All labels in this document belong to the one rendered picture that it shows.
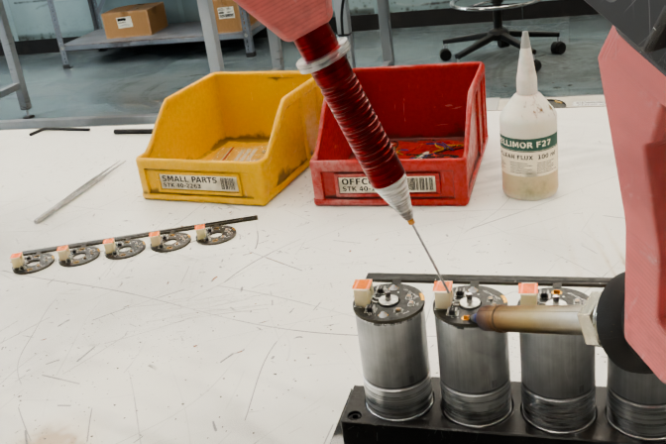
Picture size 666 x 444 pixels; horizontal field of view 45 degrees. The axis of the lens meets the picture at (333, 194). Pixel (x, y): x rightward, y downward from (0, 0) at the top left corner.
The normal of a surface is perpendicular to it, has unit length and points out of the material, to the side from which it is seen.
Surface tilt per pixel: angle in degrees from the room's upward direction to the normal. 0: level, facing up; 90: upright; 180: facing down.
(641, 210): 108
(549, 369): 90
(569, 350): 90
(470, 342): 90
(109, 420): 0
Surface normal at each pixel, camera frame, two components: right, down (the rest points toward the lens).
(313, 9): 0.17, 0.51
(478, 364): -0.05, 0.39
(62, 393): -0.12, -0.92
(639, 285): -0.87, 0.40
